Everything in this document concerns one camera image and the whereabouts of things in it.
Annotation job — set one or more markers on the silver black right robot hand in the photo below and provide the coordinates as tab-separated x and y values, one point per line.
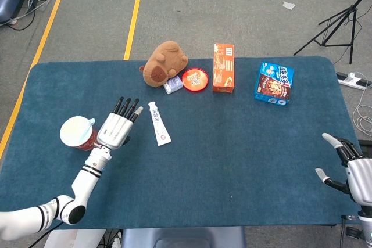
361	178

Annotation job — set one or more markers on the white toothpaste tube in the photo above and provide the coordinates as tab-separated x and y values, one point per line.
160	132

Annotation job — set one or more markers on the red paper noodle cup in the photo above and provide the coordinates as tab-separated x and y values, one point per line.
72	132

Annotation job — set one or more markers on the short yellow floor tape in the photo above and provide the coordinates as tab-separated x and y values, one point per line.
132	27

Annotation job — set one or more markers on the black tripod stand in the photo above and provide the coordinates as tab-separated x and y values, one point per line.
353	7

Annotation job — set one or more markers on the blue table cloth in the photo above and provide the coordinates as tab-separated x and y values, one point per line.
203	158

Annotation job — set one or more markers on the white power strip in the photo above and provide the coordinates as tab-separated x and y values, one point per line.
348	79

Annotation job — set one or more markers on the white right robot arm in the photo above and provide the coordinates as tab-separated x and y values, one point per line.
366	224

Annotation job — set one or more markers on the orange cracker box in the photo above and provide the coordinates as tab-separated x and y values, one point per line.
223	71

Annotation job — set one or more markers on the blue cookie box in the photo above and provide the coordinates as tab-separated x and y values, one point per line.
273	85

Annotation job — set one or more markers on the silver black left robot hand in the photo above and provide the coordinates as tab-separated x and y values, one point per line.
114	130

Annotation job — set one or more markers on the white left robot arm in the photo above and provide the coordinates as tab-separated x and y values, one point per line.
84	178

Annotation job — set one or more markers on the crumpled white paper scrap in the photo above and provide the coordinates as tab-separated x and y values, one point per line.
288	5

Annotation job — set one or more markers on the purple tissue pack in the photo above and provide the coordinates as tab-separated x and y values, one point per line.
173	84

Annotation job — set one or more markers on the red round lid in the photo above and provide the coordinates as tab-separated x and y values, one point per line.
194	80

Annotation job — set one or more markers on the blue grey seat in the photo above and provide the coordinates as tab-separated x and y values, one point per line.
183	237

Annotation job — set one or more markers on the light blue toothbrush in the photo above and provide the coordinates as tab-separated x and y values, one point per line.
92	121

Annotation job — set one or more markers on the brown capybara plush toy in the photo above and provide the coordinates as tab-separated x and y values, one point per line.
162	62

